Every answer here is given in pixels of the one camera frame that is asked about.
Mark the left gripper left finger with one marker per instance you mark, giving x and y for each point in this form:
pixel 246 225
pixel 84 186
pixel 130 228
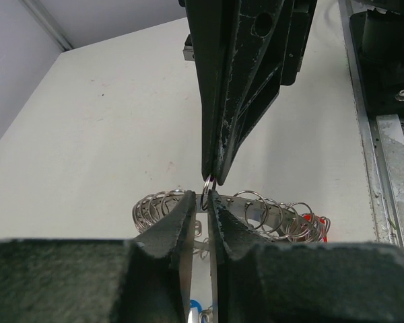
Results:
pixel 144 279

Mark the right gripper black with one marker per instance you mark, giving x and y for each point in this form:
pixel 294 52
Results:
pixel 243 52

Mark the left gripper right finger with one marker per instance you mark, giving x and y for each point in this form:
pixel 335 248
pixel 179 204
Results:
pixel 255 280

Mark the key with blue tag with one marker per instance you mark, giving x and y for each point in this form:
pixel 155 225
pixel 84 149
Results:
pixel 198 314

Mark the metal disc with keyrings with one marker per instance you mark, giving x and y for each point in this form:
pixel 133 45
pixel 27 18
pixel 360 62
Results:
pixel 275 221

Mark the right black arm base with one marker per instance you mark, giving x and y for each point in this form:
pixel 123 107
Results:
pixel 378 41

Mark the aluminium rail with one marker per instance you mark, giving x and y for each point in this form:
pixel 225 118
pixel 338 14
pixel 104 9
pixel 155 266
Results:
pixel 383 147

